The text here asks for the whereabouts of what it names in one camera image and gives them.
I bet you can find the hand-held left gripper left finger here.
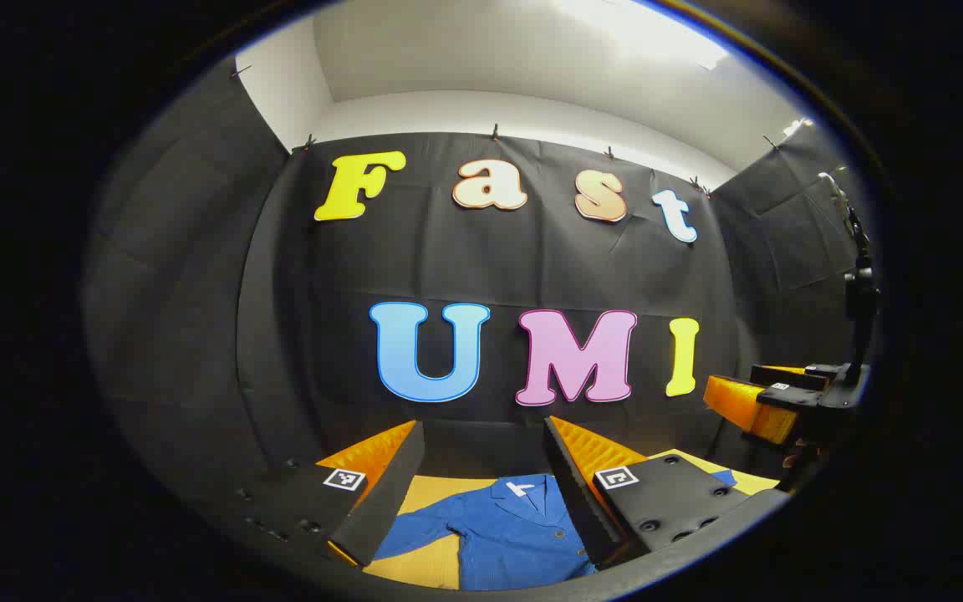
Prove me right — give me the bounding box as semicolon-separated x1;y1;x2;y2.
231;420;425;569

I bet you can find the blue button shirt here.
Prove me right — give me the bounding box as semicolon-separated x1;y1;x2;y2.
373;470;737;592

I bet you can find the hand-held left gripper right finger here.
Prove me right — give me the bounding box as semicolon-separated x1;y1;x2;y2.
543;416;783;569

